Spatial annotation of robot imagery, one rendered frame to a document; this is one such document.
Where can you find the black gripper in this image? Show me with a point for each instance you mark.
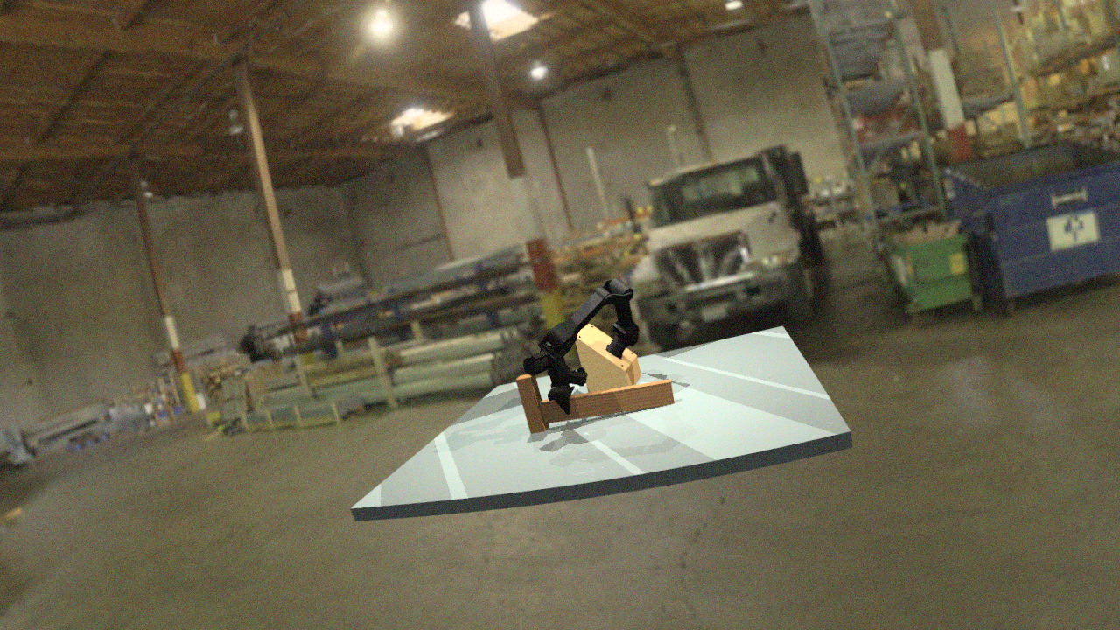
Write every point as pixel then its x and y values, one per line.
pixel 559 392

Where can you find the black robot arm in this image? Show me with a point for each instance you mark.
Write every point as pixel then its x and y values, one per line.
pixel 562 337

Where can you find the wooden post with slot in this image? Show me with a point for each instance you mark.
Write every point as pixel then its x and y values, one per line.
pixel 530 398

